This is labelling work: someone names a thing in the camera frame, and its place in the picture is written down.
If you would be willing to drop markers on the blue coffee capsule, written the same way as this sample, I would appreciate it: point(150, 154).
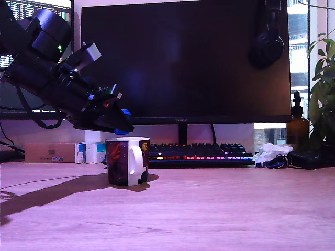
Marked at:
point(121, 131)

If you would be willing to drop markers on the white rectangular block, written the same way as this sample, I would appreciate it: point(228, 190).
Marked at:
point(92, 137)

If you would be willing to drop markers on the small white blue box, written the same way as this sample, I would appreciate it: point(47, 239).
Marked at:
point(100, 153)
point(79, 154)
point(90, 154)

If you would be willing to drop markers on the brown cardboard box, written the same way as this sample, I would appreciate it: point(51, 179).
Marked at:
point(39, 153)

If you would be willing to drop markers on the black monitor showing text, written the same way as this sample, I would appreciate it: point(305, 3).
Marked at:
point(8, 103)

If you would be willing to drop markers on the black backlit keyboard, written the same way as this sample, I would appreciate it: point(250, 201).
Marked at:
point(199, 154)

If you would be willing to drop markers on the large black computer monitor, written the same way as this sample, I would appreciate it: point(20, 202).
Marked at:
point(196, 65)

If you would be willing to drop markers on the black flat stand base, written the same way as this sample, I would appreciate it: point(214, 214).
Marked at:
point(10, 157)

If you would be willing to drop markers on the crumpled white tissue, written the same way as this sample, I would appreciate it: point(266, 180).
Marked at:
point(274, 149)

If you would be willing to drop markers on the black over-ear headphones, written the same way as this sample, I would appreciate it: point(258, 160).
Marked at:
point(269, 47)

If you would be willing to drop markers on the amber pump bottle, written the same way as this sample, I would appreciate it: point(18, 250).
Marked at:
point(297, 128)

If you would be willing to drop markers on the black wallet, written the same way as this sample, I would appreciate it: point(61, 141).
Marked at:
point(308, 158)

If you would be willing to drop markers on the green leafy plant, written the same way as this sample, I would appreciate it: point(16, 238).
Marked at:
point(323, 91)

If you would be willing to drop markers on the grey camera box with bracket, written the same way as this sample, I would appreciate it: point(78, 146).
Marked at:
point(90, 53)

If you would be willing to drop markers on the black window frame bar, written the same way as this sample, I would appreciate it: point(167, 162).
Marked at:
point(308, 65)

